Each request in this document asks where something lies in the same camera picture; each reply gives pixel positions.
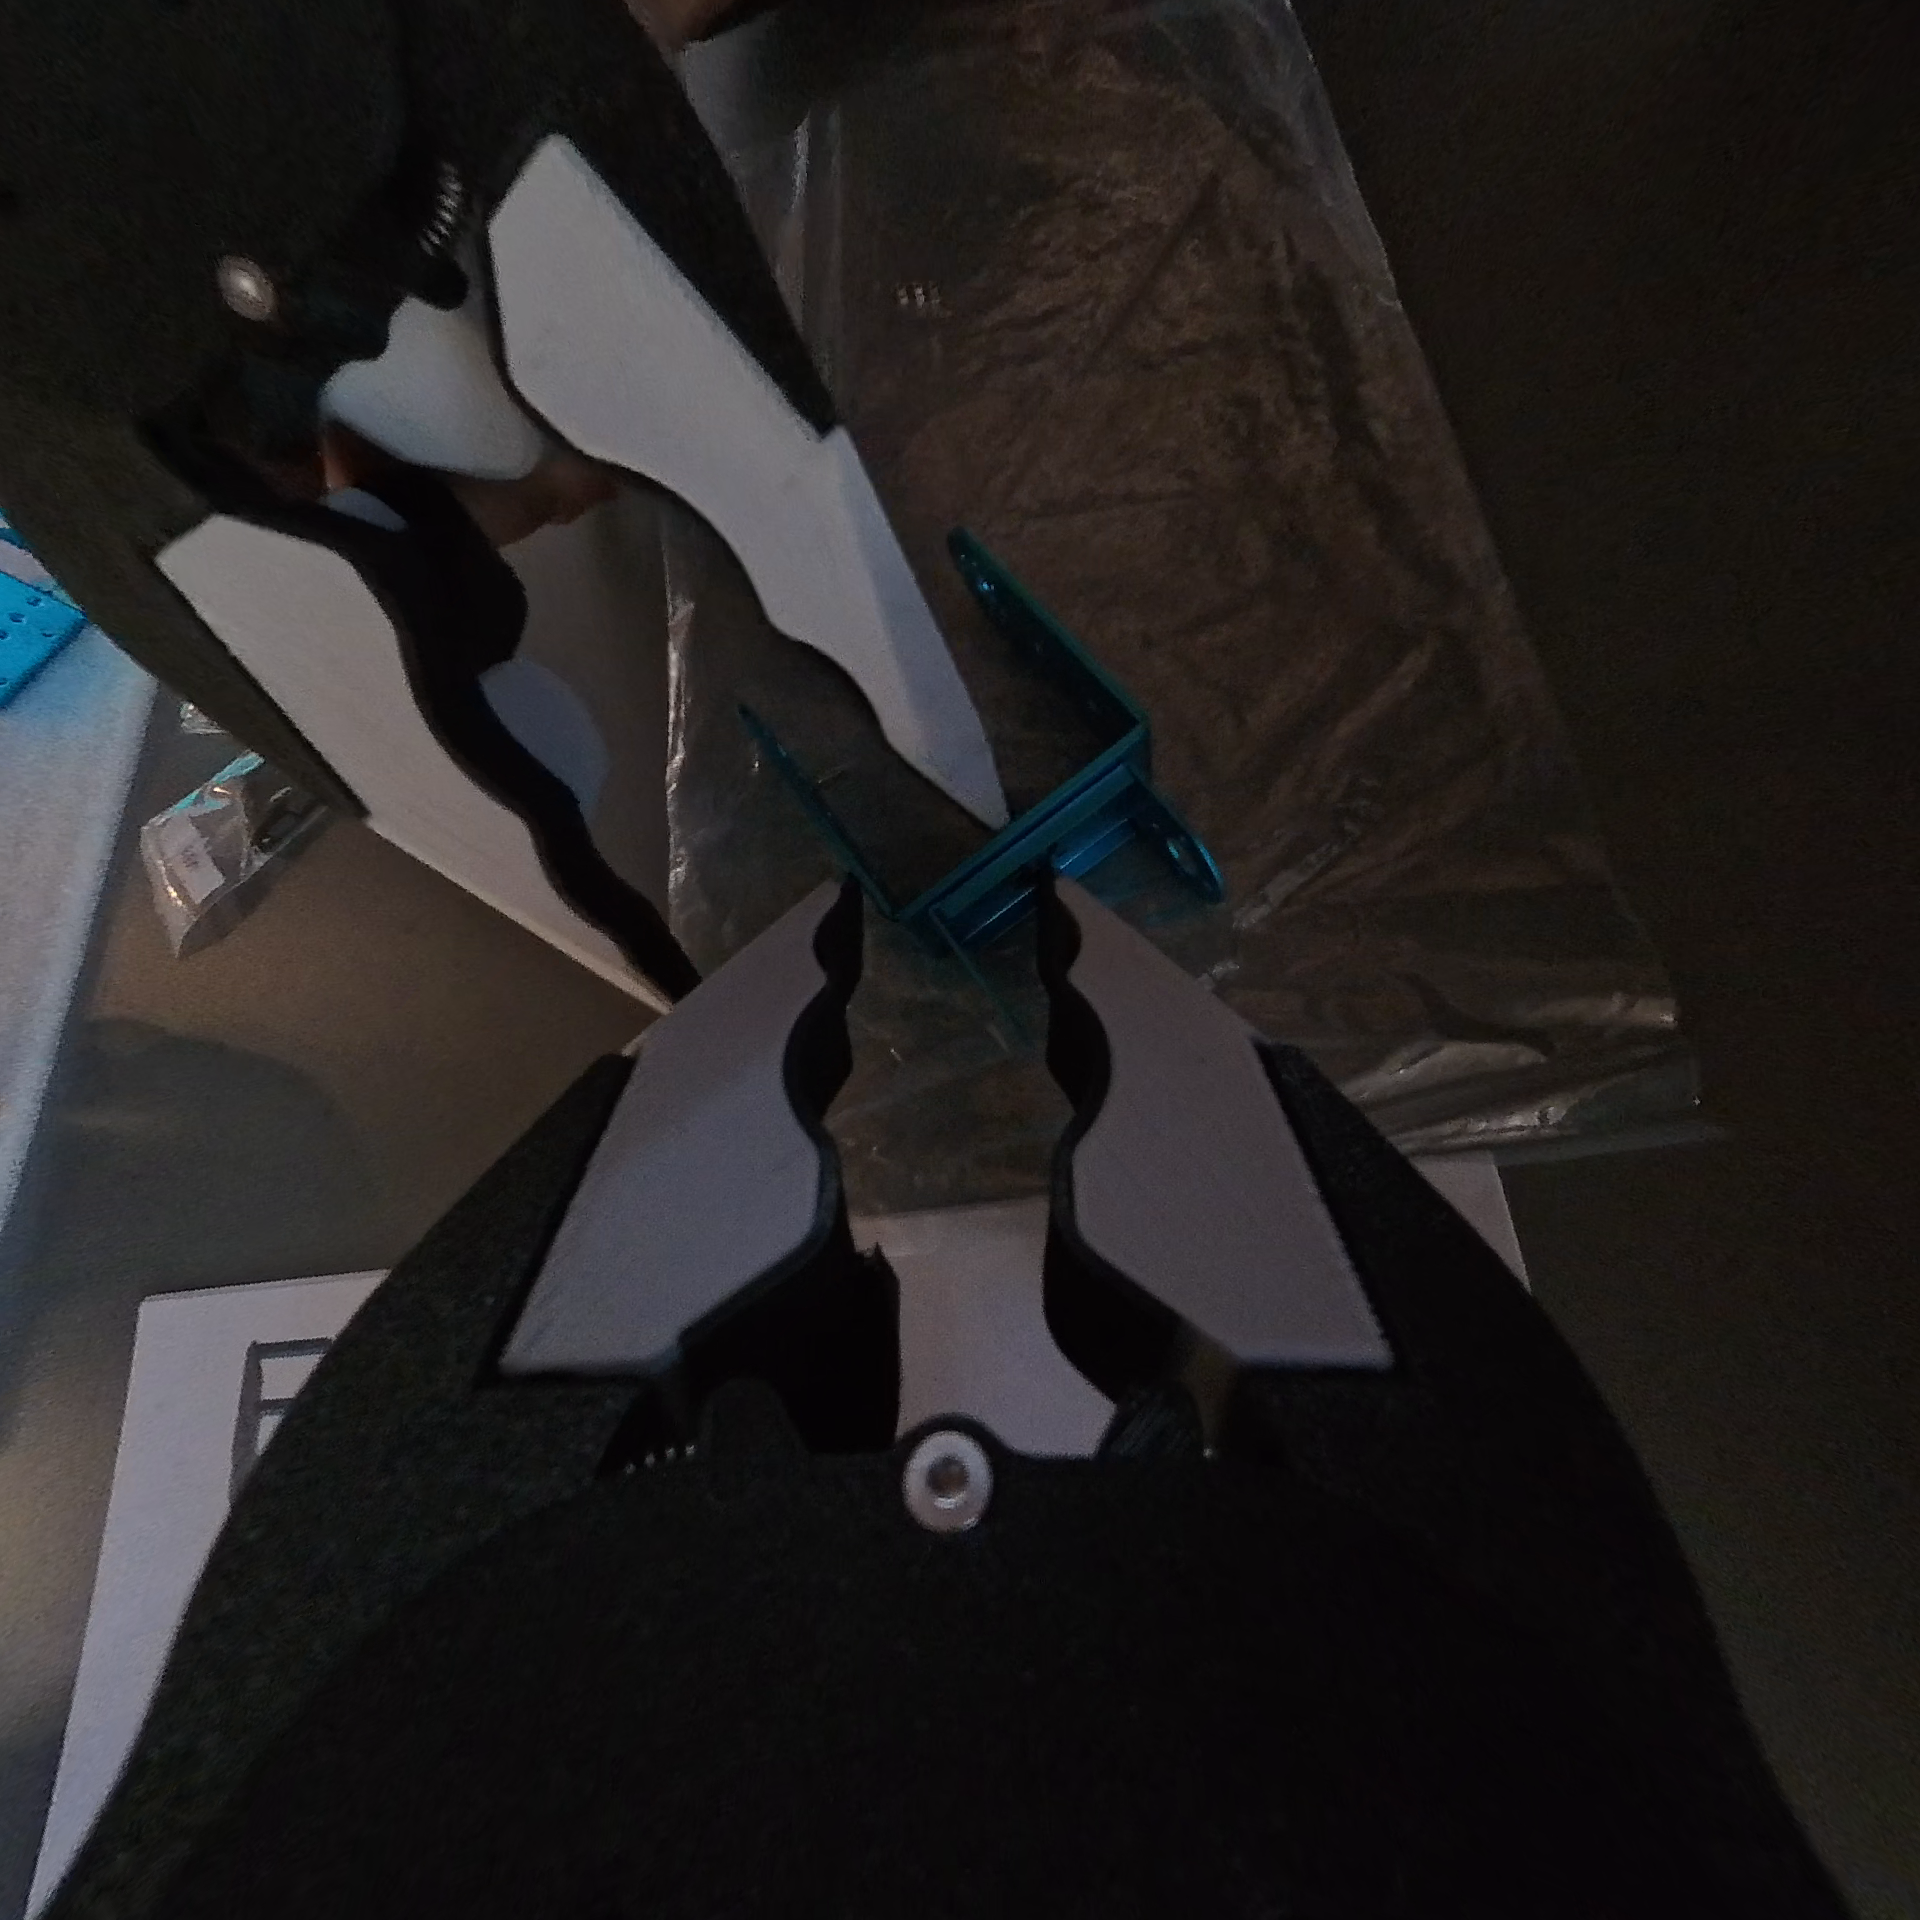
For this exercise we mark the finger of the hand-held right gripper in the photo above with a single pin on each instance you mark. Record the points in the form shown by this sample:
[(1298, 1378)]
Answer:
[(672, 374), (313, 648)]

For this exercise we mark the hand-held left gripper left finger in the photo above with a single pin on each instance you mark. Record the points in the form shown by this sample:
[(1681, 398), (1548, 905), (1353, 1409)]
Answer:
[(672, 1198)]

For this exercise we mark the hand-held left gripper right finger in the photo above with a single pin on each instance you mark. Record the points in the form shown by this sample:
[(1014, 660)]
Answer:
[(1246, 1198)]

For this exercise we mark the blue metal bracket assembly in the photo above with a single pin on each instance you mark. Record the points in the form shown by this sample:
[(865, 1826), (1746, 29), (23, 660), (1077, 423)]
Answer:
[(1008, 899)]

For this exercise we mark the clear plastic bag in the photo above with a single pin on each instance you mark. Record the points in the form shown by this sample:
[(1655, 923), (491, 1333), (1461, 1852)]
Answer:
[(1282, 520)]

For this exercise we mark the grey desk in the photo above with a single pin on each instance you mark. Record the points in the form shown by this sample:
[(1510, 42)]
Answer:
[(1730, 748)]

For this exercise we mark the person's right hand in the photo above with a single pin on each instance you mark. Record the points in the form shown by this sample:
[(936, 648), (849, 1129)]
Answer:
[(585, 504)]

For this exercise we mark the scattered small parts bags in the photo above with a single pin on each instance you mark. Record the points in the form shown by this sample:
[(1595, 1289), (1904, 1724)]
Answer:
[(201, 870)]

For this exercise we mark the white foam slab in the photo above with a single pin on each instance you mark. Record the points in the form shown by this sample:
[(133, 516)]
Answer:
[(59, 899)]

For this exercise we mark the assembly instruction manual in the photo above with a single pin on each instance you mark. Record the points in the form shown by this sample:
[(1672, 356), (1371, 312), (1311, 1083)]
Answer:
[(176, 1426)]

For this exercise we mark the blue perforated plate bracket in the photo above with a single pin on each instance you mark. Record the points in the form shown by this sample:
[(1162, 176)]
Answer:
[(28, 627)]

